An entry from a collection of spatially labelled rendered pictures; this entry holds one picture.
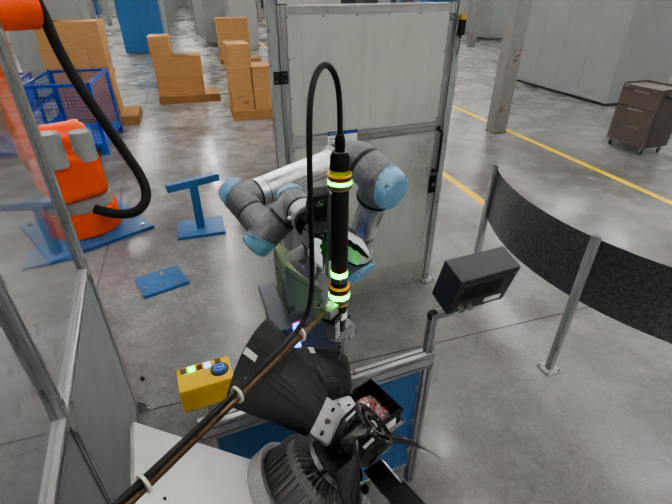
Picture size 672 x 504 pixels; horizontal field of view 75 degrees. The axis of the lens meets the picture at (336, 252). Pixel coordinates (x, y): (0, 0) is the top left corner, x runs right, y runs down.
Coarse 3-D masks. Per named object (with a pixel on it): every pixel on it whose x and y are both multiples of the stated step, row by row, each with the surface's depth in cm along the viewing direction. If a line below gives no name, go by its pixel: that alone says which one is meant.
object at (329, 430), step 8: (328, 400) 99; (328, 408) 99; (336, 408) 100; (320, 416) 97; (328, 416) 98; (336, 416) 99; (320, 424) 97; (328, 424) 98; (336, 424) 99; (312, 432) 95; (320, 432) 96; (328, 432) 97; (320, 440) 96; (328, 440) 97
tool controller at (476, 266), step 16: (464, 256) 156; (480, 256) 157; (496, 256) 158; (448, 272) 153; (464, 272) 150; (480, 272) 151; (496, 272) 152; (512, 272) 155; (448, 288) 155; (464, 288) 150; (480, 288) 154; (496, 288) 160; (448, 304) 157; (464, 304) 159; (480, 304) 165
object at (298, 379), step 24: (264, 336) 95; (240, 360) 88; (264, 360) 92; (288, 360) 96; (264, 384) 90; (288, 384) 93; (312, 384) 97; (240, 408) 84; (264, 408) 88; (288, 408) 92; (312, 408) 96
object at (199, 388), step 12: (228, 360) 138; (192, 372) 133; (204, 372) 133; (228, 372) 133; (180, 384) 129; (192, 384) 129; (204, 384) 129; (216, 384) 130; (228, 384) 132; (180, 396) 128; (192, 396) 129; (204, 396) 131; (216, 396) 133; (192, 408) 132
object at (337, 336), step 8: (336, 304) 87; (328, 312) 85; (336, 312) 87; (328, 320) 87; (336, 320) 87; (328, 328) 90; (336, 328) 90; (352, 328) 94; (328, 336) 91; (336, 336) 91; (344, 336) 92; (352, 336) 93
